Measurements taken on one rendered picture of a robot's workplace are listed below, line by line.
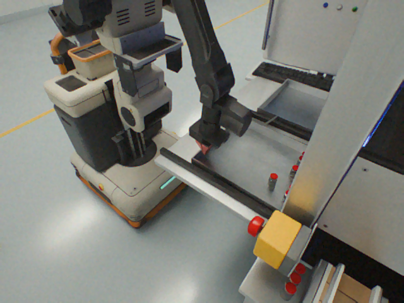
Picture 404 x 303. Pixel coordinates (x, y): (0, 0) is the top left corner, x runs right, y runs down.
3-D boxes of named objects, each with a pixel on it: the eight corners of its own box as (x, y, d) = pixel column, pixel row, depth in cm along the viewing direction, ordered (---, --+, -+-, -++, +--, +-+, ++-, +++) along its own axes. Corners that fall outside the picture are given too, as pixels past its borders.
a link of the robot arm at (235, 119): (223, 65, 60) (201, 82, 56) (265, 86, 56) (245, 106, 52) (217, 104, 70) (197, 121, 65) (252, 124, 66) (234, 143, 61)
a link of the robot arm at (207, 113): (212, 88, 64) (199, 97, 61) (235, 100, 62) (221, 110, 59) (209, 108, 70) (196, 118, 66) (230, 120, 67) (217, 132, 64)
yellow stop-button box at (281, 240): (302, 247, 50) (312, 229, 45) (286, 277, 46) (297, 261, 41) (267, 225, 54) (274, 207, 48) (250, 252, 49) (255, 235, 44)
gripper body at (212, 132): (216, 151, 68) (220, 131, 63) (187, 132, 72) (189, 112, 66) (229, 138, 72) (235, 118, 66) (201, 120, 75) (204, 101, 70)
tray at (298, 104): (371, 115, 93) (376, 107, 91) (351, 155, 79) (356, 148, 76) (285, 86, 108) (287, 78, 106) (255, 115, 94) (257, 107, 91)
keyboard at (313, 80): (338, 83, 124) (340, 78, 122) (332, 96, 116) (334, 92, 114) (261, 64, 138) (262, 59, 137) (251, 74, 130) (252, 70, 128)
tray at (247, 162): (334, 167, 75) (339, 159, 73) (298, 231, 61) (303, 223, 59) (238, 122, 90) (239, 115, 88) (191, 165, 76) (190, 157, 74)
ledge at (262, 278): (324, 282, 55) (327, 279, 53) (300, 340, 48) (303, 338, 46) (266, 243, 61) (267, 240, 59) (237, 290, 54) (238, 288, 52)
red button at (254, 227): (270, 230, 51) (274, 220, 48) (261, 245, 49) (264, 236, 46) (254, 220, 53) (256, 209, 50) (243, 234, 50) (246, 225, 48)
